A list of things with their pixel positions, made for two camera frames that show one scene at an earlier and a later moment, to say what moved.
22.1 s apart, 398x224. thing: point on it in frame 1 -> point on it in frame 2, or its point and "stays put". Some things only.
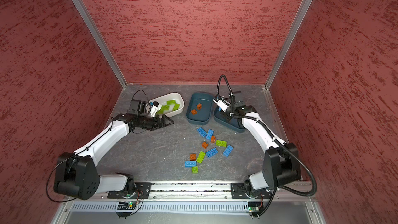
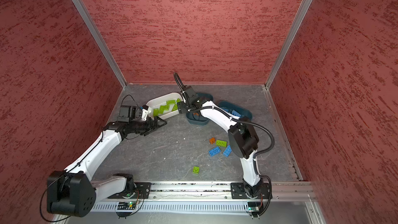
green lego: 170,102 stays put
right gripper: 226,116 -> 181,107
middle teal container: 199,108 stays put
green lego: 161,111 stays put
